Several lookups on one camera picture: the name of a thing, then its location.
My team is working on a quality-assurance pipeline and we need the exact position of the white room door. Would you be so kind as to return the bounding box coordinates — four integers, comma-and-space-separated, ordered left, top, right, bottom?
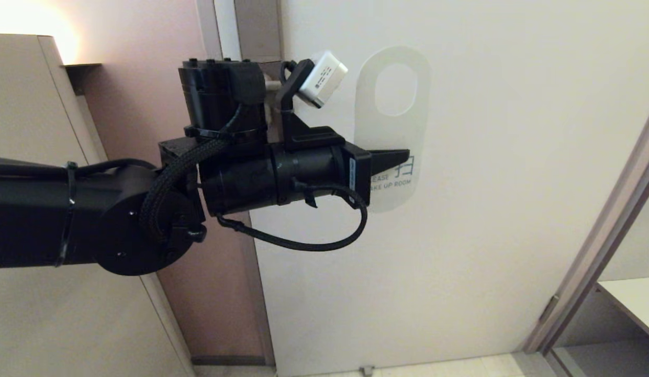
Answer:
214, 0, 649, 375

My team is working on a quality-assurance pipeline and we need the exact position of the white door hanger sign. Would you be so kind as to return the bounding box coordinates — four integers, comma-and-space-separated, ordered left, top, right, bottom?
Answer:
354, 46, 431, 213

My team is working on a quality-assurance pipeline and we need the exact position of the thin black camera cable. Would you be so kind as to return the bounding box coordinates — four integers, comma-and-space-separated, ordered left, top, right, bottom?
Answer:
217, 181, 368, 252

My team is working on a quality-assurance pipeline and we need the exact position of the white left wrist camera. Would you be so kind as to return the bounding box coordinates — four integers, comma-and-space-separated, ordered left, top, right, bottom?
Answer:
297, 50, 349, 109

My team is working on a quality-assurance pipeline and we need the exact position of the grey-brown door lock plate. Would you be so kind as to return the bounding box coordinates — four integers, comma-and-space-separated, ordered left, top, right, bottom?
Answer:
234, 0, 284, 143

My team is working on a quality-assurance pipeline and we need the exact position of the black left camera mount bracket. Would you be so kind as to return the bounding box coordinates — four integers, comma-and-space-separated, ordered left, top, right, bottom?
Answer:
275, 59, 346, 153

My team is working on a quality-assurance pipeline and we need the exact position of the thick black braided cable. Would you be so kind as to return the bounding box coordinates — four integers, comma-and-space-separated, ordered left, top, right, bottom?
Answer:
140, 137, 228, 242

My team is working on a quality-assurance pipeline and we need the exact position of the dark wall baseboard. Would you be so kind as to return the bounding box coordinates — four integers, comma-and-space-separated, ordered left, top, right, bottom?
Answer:
191, 356, 266, 366

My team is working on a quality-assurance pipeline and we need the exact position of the dark wall lamp shelf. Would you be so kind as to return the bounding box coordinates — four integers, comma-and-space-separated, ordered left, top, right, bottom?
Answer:
63, 63, 103, 96

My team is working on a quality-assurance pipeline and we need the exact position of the beige cabinet panel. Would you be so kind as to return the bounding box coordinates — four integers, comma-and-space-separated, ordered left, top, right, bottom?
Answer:
0, 33, 194, 377

